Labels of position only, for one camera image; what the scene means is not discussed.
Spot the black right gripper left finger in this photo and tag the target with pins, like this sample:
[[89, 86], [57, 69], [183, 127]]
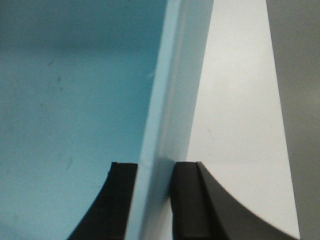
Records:
[[107, 217]]

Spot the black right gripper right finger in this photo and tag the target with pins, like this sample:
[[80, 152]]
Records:
[[203, 210]]

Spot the light blue plastic box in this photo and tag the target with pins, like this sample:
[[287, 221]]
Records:
[[88, 83]]

